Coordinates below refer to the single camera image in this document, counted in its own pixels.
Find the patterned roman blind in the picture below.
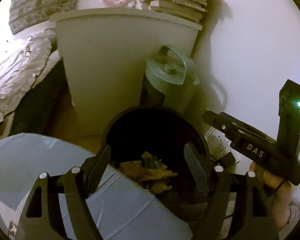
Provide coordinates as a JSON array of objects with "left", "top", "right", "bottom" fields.
[{"left": 8, "top": 0, "right": 77, "bottom": 35}]

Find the white power strip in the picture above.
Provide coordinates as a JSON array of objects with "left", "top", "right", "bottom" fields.
[{"left": 205, "top": 127, "right": 240, "bottom": 167}]

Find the orange snack bag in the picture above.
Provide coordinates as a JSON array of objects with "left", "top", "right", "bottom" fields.
[{"left": 120, "top": 161, "right": 178, "bottom": 194}]

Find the white dresser cabinet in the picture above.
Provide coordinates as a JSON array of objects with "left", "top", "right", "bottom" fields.
[{"left": 50, "top": 7, "right": 202, "bottom": 136}]

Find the white ruffled duvet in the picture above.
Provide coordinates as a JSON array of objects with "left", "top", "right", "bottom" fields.
[{"left": 0, "top": 28, "right": 62, "bottom": 124}]

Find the star shaped grey rug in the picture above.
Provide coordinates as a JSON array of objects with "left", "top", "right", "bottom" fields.
[{"left": 0, "top": 191, "right": 30, "bottom": 240}]

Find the round blue glass table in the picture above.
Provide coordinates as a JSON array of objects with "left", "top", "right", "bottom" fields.
[{"left": 0, "top": 133, "right": 192, "bottom": 239}]

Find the person's right hand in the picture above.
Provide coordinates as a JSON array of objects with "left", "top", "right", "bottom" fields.
[{"left": 249, "top": 161, "right": 300, "bottom": 235}]

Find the black trash bin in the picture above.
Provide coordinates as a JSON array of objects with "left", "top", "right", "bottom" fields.
[{"left": 102, "top": 106, "right": 212, "bottom": 222}]

